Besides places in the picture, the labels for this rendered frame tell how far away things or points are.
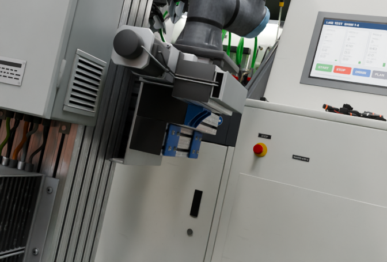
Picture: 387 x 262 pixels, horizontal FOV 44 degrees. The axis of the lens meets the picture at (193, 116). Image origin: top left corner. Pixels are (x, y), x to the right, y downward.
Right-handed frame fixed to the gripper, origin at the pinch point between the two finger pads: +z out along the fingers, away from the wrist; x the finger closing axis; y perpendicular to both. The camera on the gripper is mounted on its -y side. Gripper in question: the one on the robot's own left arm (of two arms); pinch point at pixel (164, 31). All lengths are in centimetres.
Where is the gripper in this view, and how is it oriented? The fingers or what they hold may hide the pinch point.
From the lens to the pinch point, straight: 216.0
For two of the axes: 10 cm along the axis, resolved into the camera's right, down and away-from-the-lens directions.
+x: 5.4, -1.5, -8.3
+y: -6.7, 5.2, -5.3
